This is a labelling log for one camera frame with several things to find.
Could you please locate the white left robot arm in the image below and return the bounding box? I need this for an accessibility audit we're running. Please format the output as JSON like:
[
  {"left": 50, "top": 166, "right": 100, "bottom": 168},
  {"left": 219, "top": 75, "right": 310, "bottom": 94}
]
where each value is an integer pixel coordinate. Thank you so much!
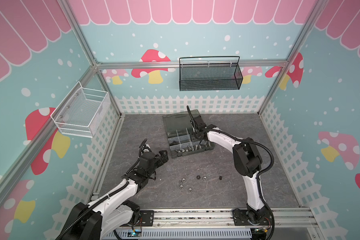
[{"left": 56, "top": 146, "right": 169, "bottom": 240}]

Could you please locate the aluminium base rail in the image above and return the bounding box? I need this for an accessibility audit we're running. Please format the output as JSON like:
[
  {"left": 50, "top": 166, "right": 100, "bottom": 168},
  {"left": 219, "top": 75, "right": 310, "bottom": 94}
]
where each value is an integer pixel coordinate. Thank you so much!
[{"left": 64, "top": 206, "right": 322, "bottom": 240}]

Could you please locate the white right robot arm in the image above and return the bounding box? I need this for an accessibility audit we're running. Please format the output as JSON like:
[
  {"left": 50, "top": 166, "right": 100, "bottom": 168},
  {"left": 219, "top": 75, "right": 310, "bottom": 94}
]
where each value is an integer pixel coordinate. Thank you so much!
[{"left": 189, "top": 113, "right": 275, "bottom": 225}]

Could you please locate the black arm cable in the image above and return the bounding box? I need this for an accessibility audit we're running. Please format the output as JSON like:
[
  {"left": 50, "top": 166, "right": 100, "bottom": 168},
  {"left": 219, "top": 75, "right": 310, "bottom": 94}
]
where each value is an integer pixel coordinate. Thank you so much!
[
  {"left": 186, "top": 105, "right": 275, "bottom": 240},
  {"left": 55, "top": 138, "right": 148, "bottom": 240}
]

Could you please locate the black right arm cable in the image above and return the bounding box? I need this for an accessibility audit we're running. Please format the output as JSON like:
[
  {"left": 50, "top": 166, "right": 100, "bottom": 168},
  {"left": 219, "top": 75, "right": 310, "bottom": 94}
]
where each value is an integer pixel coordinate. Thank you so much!
[{"left": 186, "top": 105, "right": 275, "bottom": 240}]

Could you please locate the green transparent compartment organizer box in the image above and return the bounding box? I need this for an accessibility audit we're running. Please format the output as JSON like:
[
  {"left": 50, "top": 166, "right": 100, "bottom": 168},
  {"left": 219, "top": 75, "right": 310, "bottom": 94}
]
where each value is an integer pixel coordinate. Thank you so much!
[{"left": 163, "top": 111, "right": 215, "bottom": 159}]

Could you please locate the black wire mesh basket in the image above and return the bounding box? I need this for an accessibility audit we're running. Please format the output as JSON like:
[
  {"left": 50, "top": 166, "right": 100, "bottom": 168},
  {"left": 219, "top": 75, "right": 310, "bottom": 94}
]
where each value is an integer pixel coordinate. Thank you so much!
[{"left": 179, "top": 56, "right": 244, "bottom": 92}]

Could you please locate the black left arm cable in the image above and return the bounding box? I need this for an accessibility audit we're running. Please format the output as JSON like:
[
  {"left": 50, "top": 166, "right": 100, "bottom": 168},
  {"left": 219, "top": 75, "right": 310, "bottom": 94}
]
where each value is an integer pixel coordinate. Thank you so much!
[{"left": 55, "top": 138, "right": 148, "bottom": 240}]

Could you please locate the white wire mesh basket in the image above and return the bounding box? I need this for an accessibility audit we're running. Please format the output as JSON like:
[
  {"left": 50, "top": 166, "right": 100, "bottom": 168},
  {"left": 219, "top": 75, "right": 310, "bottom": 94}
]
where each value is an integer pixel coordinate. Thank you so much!
[{"left": 51, "top": 82, "right": 111, "bottom": 138}]

